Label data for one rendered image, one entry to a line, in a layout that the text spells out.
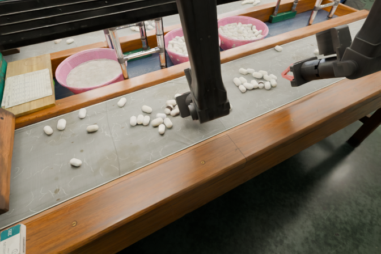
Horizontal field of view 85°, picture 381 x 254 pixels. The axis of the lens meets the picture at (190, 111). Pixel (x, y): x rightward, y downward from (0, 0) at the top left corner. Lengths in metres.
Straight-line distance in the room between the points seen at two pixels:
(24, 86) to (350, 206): 1.69
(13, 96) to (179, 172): 0.61
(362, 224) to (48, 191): 1.49
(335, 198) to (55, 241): 1.41
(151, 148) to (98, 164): 0.15
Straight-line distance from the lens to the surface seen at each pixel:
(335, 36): 0.63
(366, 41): 0.57
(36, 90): 0.88
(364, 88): 0.96
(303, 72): 0.70
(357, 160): 1.82
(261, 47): 1.02
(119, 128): 0.68
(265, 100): 0.78
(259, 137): 0.63
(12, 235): 0.59
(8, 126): 0.74
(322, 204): 1.52
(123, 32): 1.19
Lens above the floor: 1.25
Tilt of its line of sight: 47 degrees down
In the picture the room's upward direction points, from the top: straight up
